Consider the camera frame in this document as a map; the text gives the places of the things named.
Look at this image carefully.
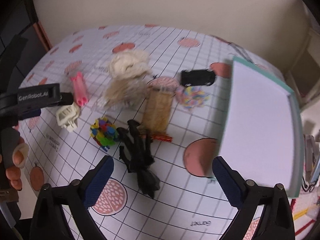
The brown snack packet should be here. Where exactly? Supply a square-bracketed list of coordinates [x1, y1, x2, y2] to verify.
[142, 87, 174, 142]

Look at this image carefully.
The teal shallow cardboard box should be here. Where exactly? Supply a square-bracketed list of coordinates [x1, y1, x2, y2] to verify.
[210, 56, 304, 198]

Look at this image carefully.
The cream plastic hair claw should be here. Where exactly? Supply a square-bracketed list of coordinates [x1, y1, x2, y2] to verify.
[56, 103, 80, 133]

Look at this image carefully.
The bag of cotton swabs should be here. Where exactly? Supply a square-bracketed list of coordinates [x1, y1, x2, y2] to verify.
[94, 79, 148, 111]

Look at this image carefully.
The black plastic skeleton hand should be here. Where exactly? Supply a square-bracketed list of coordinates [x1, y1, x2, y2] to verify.
[117, 119, 160, 199]

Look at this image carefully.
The cream lace cloth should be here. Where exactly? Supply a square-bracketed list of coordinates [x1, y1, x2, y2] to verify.
[107, 49, 152, 80]

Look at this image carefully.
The black toy car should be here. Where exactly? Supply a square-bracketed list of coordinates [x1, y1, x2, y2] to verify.
[180, 69, 216, 87]

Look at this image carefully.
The pastel rainbow scrunchie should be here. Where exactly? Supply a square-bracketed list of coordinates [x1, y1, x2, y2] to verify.
[175, 86, 209, 111]

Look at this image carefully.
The pink honeycomb hair roller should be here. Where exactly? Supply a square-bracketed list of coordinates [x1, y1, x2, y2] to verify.
[70, 72, 89, 107]

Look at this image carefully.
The colorful foam pieces bundle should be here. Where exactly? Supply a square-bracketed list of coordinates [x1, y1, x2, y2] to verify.
[90, 116, 119, 152]

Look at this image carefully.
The person's left hand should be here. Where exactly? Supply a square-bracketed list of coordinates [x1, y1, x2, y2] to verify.
[1, 128, 29, 191]

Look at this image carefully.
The fruit print grid tablecloth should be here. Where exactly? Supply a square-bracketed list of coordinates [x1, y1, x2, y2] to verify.
[21, 25, 283, 239]

